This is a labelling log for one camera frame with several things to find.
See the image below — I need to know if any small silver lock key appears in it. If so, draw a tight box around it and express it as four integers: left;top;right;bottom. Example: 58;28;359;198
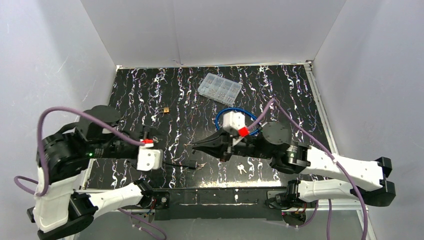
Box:
196;163;206;170

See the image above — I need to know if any black cable padlock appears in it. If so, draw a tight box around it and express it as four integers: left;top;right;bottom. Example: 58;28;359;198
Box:
162;160;199;170

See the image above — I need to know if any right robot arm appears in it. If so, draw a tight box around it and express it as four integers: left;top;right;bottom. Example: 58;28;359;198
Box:
192;121;396;209

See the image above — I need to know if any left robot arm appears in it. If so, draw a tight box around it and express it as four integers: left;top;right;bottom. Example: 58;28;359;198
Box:
27;105;163;240

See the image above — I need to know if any clear plastic parts box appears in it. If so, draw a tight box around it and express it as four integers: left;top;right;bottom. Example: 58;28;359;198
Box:
198;73;242;107

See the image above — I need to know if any blue cable lock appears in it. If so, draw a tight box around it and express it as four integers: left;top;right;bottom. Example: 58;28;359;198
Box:
214;107;261;136

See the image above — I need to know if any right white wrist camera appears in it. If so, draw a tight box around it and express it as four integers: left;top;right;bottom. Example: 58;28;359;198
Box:
222;111;250;147

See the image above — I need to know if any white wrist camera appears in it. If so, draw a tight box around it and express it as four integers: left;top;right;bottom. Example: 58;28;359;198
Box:
222;111;250;147
136;146;164;172

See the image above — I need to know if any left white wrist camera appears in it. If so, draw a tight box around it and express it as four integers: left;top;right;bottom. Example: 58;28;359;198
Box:
136;146;164;172

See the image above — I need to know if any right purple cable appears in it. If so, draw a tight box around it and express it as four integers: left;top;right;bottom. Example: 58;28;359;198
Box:
246;98;369;240

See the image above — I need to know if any purple cable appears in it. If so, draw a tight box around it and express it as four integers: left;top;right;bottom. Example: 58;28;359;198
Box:
246;98;369;240
13;106;167;240

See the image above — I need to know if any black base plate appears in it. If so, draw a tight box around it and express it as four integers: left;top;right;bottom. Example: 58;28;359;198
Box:
120;187;319;222

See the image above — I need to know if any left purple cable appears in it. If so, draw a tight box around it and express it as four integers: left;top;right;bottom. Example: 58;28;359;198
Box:
13;106;167;240

